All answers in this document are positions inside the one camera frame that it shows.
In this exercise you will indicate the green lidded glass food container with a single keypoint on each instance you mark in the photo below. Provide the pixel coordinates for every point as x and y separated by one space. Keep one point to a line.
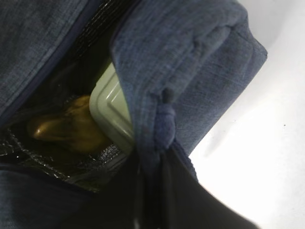
109 109

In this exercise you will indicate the dark navy fabric lunch bag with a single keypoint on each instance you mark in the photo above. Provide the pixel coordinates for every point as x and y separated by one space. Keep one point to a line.
181 64

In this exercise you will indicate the yellow toy squash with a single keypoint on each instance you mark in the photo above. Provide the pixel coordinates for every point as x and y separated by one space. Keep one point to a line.
72 128

